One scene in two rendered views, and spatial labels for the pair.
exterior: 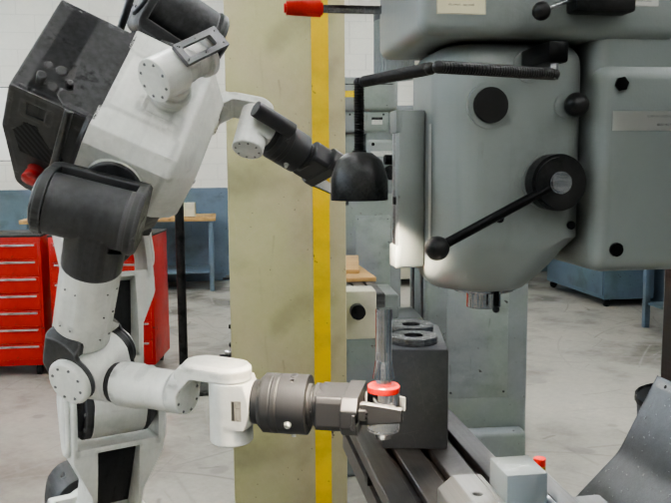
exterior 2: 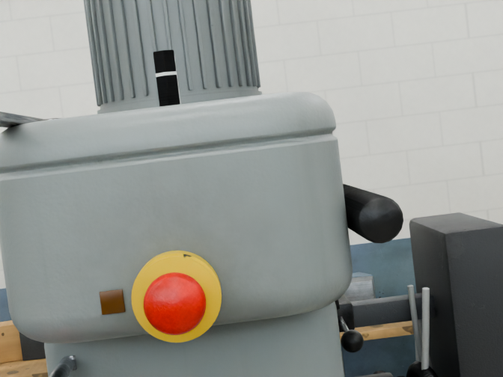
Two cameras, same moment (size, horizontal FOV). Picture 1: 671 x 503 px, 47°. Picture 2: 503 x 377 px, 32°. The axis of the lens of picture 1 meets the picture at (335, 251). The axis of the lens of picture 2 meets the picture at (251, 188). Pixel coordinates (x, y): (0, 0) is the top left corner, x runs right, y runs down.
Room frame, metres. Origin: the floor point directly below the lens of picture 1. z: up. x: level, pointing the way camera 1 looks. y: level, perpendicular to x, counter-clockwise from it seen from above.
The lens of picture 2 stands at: (0.90, 0.60, 1.86)
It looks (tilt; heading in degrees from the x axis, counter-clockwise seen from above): 3 degrees down; 277
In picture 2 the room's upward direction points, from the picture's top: 7 degrees counter-clockwise
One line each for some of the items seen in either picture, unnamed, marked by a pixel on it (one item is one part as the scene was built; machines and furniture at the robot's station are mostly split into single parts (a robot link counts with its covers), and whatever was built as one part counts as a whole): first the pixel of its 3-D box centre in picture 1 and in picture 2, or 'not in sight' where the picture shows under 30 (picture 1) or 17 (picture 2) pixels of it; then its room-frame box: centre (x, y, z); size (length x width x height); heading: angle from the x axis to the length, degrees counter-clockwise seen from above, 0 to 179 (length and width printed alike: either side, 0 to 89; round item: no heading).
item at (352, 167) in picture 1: (358, 175); not in sight; (0.98, -0.03, 1.47); 0.07 x 0.07 x 0.06
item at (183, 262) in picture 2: not in sight; (177, 295); (1.03, 0.02, 1.76); 0.06 x 0.02 x 0.06; 9
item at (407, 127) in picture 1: (406, 189); not in sight; (1.05, -0.10, 1.45); 0.04 x 0.04 x 0.21; 9
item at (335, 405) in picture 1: (322, 406); not in sight; (1.11, 0.02, 1.12); 0.13 x 0.12 x 0.10; 170
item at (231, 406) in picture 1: (249, 403); not in sight; (1.14, 0.13, 1.12); 0.11 x 0.11 x 0.11; 80
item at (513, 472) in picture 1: (517, 487); not in sight; (0.93, -0.23, 1.07); 0.06 x 0.05 x 0.06; 9
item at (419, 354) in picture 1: (411, 379); not in sight; (1.47, -0.15, 1.06); 0.22 x 0.12 x 0.20; 177
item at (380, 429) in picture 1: (383, 410); not in sight; (1.09, -0.07, 1.12); 0.05 x 0.05 x 0.06
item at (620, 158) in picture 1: (618, 169); not in sight; (1.09, -0.40, 1.47); 0.24 x 0.19 x 0.26; 9
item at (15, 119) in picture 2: not in sight; (14, 120); (1.15, -0.03, 1.89); 0.24 x 0.04 x 0.01; 99
